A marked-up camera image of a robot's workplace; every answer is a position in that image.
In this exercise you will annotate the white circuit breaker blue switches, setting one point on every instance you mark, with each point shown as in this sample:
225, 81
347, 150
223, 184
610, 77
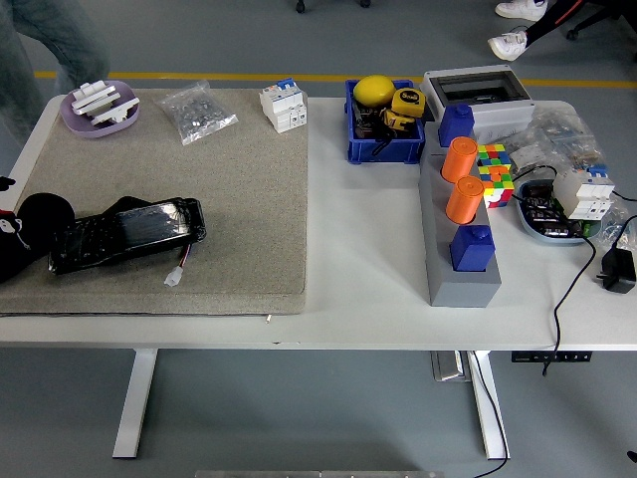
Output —
582, 191
281, 107

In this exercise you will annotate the multicoloured puzzle cube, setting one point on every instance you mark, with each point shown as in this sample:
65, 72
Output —
497, 176

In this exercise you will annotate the blue square peg block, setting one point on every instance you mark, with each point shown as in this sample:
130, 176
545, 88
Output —
470, 251
454, 127

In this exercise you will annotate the seated person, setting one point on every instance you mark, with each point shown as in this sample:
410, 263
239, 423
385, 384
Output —
552, 22

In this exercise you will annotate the black power adapter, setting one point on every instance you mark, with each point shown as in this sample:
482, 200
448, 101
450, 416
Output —
619, 271

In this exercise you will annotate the grey peg base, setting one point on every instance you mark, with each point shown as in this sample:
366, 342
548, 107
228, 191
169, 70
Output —
460, 291

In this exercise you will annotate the grey electrical enclosure box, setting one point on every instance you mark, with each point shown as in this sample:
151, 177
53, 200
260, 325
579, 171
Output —
502, 114

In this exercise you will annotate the light blue oval tray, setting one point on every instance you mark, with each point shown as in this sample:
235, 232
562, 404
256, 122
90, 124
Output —
527, 226

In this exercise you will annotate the grey metal box under table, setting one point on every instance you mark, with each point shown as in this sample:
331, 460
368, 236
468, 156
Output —
448, 366

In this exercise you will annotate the grey-brown felt mat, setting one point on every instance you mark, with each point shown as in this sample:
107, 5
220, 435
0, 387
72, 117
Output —
224, 224

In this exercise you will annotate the purple oval tray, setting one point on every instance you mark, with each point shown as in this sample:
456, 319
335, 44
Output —
82, 127

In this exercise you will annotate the white table leg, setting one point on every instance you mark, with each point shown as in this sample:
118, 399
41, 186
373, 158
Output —
490, 408
135, 398

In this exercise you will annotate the clear bag of small parts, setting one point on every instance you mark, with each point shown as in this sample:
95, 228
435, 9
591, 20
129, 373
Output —
557, 132
619, 226

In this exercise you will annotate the clear bag of screws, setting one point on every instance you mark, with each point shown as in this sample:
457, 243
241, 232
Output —
196, 112

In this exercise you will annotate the black rag with white print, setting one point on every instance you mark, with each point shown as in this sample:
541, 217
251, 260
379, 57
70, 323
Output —
35, 224

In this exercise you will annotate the white plastic clip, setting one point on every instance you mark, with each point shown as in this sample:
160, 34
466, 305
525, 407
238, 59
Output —
97, 102
117, 110
92, 89

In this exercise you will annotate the black table control panel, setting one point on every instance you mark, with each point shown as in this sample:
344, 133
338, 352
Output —
552, 356

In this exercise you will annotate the black glossy panel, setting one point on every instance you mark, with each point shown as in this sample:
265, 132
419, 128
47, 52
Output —
129, 231

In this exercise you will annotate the dark brown small parts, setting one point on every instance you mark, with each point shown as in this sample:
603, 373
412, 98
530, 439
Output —
365, 122

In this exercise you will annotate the white sneaker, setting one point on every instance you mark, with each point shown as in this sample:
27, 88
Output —
507, 46
520, 9

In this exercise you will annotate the blue plastic bin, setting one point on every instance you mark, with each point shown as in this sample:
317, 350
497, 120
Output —
385, 152

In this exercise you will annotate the orange cylinder peg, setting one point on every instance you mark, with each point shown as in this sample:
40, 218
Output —
458, 162
463, 201

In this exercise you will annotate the black office chair base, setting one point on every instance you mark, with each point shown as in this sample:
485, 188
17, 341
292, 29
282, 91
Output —
573, 35
300, 6

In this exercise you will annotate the yellow black tape measure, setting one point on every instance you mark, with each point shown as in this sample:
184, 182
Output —
409, 102
398, 122

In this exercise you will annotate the dark circuit boards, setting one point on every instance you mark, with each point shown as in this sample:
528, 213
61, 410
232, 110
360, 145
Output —
540, 204

